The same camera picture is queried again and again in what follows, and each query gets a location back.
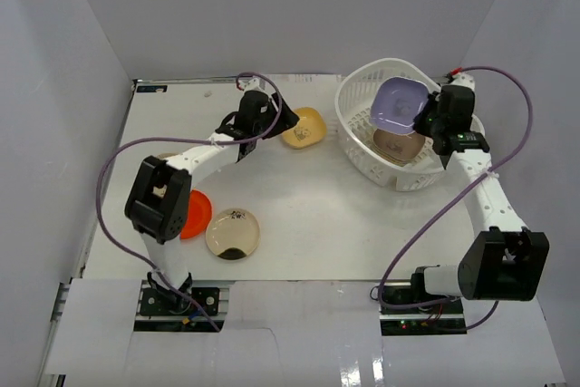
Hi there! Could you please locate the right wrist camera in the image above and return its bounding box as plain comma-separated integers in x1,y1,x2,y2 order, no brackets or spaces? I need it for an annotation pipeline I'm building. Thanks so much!
449,72,475,91

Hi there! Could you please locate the brown square panda plate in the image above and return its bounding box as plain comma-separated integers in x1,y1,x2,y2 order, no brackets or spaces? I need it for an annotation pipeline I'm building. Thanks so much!
372,129,425,166

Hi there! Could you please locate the yellow square plate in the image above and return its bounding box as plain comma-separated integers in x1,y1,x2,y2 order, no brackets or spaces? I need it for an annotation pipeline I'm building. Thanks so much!
282,107,327,150

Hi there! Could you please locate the white plastic basket bin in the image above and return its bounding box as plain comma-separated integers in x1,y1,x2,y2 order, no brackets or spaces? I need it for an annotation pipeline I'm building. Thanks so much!
333,58,486,193

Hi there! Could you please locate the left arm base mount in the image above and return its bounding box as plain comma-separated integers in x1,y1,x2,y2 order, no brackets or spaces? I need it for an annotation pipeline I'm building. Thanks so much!
136,284,221,321

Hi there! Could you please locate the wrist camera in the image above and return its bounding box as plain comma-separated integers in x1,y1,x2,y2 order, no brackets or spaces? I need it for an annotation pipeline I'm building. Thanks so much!
449,72,475,91
237,77,266,92

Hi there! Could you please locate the purple square panda plate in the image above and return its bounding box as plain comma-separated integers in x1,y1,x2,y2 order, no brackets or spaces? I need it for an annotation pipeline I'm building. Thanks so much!
370,77,429,135

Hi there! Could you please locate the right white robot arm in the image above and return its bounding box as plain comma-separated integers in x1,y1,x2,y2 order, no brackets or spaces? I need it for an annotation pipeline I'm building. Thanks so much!
409,84,549,314

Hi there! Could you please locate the orange round plate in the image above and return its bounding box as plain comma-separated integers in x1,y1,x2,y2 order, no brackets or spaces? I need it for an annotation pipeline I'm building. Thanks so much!
180,190,213,240

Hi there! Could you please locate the cream round plate black mound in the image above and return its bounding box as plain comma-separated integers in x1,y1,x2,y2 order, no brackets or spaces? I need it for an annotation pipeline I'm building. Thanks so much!
205,208,261,261

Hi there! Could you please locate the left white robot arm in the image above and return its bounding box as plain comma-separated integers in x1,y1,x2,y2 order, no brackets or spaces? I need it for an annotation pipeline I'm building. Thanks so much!
124,89,299,314

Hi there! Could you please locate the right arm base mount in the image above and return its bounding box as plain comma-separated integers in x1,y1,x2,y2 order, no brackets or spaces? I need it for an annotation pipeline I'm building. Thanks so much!
379,281,467,337

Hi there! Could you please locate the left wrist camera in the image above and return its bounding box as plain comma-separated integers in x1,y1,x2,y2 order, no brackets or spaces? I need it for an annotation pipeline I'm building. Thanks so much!
237,77,266,92

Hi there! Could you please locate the cream round flower plate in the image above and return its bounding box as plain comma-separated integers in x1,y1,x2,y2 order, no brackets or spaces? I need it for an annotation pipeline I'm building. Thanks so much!
156,153,177,160

